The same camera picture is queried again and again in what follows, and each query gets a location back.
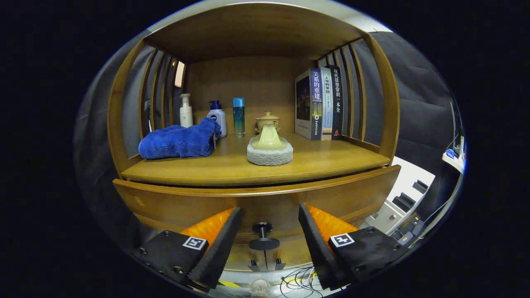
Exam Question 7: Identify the tangled cables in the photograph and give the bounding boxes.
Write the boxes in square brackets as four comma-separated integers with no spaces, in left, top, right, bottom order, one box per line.
[279,267,328,298]

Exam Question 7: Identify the wooden cabinet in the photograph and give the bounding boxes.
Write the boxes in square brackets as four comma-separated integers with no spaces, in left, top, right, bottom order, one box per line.
[107,2,401,274]

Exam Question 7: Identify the white box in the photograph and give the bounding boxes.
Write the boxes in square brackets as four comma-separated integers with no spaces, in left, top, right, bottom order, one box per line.
[360,156,436,234]

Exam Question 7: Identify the green handled scrub brush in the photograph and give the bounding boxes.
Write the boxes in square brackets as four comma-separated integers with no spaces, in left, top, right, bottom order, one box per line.
[247,123,294,166]

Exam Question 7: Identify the black spine book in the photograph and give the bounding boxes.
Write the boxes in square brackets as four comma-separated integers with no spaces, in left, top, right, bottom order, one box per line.
[327,64,344,140]

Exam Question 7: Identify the blue spine book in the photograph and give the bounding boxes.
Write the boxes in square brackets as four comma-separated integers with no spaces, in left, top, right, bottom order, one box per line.
[295,67,323,141]

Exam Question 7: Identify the white lotion bottle blue cap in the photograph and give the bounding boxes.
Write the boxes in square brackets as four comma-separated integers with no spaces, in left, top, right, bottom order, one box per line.
[207,100,228,138]

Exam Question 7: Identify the white pump bottle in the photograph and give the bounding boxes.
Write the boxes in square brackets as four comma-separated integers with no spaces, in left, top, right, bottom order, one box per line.
[179,93,194,128]

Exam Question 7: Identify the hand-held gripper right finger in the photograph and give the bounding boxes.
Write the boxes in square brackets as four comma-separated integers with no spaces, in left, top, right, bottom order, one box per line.
[298,203,410,290]

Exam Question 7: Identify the beige lidded teacup with saucer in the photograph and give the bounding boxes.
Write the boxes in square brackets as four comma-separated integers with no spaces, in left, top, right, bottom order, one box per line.
[254,111,282,135]

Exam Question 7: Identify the blue towel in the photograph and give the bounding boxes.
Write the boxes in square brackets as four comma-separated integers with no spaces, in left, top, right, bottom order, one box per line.
[138,118,222,160]

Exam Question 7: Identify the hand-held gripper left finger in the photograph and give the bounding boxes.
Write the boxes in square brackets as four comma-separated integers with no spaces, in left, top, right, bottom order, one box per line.
[132,207,243,290]

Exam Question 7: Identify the pale spine book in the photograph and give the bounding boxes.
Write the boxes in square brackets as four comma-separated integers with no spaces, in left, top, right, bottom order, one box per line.
[320,66,334,140]

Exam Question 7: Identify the black electronics box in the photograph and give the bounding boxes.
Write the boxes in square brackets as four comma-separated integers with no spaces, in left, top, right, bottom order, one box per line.
[391,219,426,247]

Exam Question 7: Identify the teal clear bottle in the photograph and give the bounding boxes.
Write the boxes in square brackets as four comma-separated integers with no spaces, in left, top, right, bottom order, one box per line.
[232,97,246,138]

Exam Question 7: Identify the white side desk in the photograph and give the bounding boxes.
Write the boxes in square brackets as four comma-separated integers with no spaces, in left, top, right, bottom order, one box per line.
[442,151,465,174]

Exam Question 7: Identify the wooden drawer with black knob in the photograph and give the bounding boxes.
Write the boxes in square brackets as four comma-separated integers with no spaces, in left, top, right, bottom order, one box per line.
[113,165,401,272]

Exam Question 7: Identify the wooden countertop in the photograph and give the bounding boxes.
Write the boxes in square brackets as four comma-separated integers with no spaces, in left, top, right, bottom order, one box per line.
[120,132,391,187]

